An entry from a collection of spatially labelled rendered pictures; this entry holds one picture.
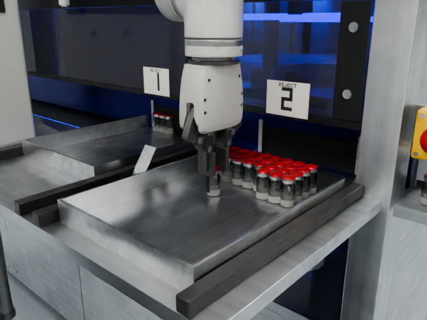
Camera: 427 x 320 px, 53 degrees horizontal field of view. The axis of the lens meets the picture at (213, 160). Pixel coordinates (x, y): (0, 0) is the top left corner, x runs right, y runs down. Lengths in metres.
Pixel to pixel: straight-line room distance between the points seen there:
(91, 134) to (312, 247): 0.65
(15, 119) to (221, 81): 0.86
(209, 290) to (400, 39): 0.44
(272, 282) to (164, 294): 0.12
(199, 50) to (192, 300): 0.34
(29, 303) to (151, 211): 1.48
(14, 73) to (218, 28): 0.86
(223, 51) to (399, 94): 0.26
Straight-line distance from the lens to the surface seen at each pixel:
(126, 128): 1.10
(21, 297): 2.13
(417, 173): 0.81
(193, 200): 0.67
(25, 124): 1.39
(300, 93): 0.74
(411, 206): 0.72
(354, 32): 0.70
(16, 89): 1.36
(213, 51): 0.60
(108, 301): 1.45
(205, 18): 0.60
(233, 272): 0.46
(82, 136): 1.03
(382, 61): 0.68
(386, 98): 0.69
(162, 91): 0.97
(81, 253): 0.56
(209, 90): 0.61
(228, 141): 0.67
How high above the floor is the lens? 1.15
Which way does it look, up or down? 18 degrees down
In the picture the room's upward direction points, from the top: straight up
